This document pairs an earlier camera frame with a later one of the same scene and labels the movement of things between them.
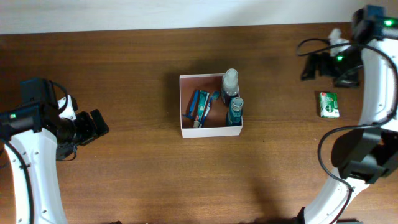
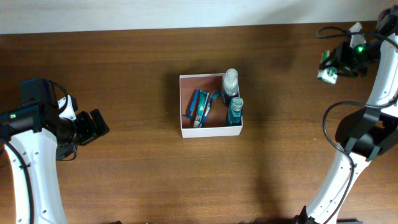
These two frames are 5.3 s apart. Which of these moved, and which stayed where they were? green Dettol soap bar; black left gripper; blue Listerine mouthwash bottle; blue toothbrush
Moved: green Dettol soap bar
Stayed: black left gripper; blue toothbrush; blue Listerine mouthwash bottle
